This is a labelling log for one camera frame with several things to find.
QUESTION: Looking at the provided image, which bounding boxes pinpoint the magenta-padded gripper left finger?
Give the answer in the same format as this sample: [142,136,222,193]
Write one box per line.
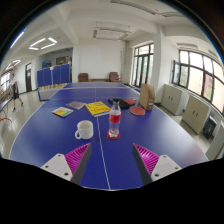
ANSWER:
[40,142,93,185]

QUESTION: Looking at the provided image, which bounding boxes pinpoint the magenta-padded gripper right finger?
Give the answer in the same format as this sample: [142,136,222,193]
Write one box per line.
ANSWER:
[131,143,183,186]

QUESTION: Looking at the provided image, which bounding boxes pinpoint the clear bottle with red label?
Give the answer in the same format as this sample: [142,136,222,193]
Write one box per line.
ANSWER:
[108,98,122,138]

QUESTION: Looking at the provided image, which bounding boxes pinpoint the white mug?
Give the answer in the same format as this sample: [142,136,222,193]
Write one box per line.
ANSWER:
[74,119,95,140]

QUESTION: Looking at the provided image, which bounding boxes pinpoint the small yellow and blue book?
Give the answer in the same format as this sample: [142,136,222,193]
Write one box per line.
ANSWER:
[51,106,75,119]

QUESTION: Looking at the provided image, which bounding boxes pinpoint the red table tennis paddle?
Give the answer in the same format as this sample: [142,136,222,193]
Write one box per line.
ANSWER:
[129,105,147,117]
[123,98,137,106]

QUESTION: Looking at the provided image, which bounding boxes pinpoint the grey book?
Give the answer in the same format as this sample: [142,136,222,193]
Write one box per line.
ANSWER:
[65,100,87,111]

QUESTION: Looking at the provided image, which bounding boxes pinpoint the black paddle case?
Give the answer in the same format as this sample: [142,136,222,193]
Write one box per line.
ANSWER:
[107,97,131,110]

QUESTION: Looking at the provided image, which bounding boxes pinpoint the brown cardboard box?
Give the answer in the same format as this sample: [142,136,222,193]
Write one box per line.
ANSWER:
[138,83,156,111]

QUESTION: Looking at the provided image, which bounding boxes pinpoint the beige cabinet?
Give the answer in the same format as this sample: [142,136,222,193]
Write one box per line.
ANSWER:
[181,94,212,134]
[160,83,184,116]

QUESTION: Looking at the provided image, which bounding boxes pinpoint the black bin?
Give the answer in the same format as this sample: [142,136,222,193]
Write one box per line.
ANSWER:
[202,115,218,140]

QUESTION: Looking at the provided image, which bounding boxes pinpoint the brown armchair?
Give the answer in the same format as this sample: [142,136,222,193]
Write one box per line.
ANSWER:
[108,71,122,83]
[77,72,90,83]

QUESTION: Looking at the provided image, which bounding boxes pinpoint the blue partition panels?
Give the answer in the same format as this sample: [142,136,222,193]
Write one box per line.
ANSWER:
[36,63,72,89]

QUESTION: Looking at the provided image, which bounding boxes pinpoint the blue table with red legs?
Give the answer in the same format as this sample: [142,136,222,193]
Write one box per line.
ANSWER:
[0,96,14,123]

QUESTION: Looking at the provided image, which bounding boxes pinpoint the person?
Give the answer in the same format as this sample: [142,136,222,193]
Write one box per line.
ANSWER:
[9,73,25,113]

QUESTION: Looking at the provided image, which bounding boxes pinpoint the dark door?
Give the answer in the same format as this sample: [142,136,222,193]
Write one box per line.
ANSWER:
[25,62,33,93]

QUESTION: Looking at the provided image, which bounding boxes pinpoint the tall narrow window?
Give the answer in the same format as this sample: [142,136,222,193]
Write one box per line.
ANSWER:
[132,43,155,88]

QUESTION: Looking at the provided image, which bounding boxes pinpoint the wide multi-pane window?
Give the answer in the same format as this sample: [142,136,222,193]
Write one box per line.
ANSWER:
[172,49,224,113]

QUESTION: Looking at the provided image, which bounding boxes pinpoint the ceiling lights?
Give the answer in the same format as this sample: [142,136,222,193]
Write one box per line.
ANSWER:
[8,29,58,71]

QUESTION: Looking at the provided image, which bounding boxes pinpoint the framed wall picture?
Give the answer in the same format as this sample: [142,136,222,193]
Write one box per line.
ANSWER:
[55,55,72,66]

